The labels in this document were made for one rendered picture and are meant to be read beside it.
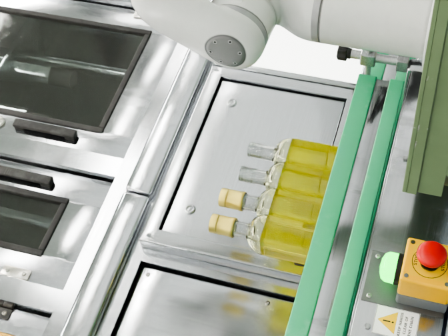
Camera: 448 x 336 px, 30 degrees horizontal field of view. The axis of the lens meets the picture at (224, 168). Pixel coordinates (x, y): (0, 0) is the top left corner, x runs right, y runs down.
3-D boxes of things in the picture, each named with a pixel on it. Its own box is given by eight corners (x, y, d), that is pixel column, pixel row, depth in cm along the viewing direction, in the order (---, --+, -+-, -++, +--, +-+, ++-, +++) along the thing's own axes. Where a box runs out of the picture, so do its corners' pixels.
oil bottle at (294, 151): (391, 173, 153) (278, 151, 158) (393, 155, 149) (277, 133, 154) (385, 198, 150) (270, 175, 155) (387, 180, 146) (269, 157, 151)
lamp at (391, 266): (403, 264, 120) (381, 259, 121) (405, 248, 116) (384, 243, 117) (397, 291, 117) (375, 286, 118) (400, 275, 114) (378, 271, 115)
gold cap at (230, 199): (247, 189, 150) (224, 183, 151) (242, 197, 147) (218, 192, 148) (246, 205, 151) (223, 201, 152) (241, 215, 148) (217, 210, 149)
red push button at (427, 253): (417, 249, 115) (419, 235, 112) (446, 255, 114) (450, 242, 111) (412, 273, 113) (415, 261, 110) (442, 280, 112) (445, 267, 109)
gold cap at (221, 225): (238, 225, 148) (215, 220, 149) (237, 214, 145) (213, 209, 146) (233, 241, 146) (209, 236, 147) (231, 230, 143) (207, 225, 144)
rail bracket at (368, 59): (404, 97, 155) (337, 86, 158) (413, 32, 141) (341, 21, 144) (401, 109, 153) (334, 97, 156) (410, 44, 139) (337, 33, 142)
